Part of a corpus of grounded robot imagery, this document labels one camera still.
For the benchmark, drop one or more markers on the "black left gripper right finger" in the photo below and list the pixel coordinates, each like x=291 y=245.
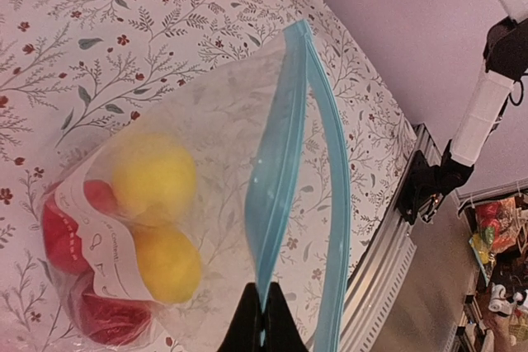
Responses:
x=280 y=333

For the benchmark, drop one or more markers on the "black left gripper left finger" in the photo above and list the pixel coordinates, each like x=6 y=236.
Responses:
x=244 y=332

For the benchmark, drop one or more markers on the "clear zip top bag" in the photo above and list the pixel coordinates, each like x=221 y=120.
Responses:
x=244 y=124

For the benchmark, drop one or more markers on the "red toy bell pepper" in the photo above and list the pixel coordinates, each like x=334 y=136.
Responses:
x=63 y=247

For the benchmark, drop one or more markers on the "red toy pomegranate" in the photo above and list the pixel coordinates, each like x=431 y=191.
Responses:
x=106 y=321

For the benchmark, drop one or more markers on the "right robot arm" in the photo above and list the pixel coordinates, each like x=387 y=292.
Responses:
x=504 y=64

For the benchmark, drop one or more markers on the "floral tablecloth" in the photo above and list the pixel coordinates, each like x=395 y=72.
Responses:
x=73 y=72

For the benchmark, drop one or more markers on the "aluminium table front rail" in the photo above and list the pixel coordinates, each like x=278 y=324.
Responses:
x=407 y=292

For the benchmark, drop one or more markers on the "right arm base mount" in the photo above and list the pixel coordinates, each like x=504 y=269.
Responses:
x=420 y=195

